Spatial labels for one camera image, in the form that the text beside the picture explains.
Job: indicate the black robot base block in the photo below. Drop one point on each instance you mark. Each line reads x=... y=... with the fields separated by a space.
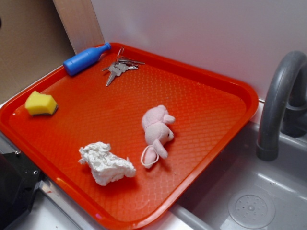
x=19 y=182

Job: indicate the pink plush bunny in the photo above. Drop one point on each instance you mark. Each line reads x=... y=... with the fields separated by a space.
x=157 y=133

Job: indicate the orange plastic tray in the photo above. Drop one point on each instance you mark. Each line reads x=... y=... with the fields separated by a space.
x=209 y=108

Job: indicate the silver key bunch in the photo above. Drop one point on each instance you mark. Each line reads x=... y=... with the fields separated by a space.
x=121 y=65

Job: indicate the crumpled white paper tissue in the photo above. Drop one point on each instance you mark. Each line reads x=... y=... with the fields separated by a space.
x=105 y=166

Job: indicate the blue plastic toy bottle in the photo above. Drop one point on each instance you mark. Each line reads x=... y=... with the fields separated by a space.
x=84 y=59

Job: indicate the yellow sponge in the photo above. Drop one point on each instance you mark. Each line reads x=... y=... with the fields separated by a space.
x=40 y=104

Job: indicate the grey plastic sink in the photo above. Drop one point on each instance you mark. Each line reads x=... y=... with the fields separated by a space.
x=238 y=191

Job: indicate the light wooden board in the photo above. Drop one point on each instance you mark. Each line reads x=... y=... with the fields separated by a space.
x=80 y=23

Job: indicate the grey toy faucet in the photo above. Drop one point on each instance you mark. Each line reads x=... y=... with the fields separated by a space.
x=285 y=108

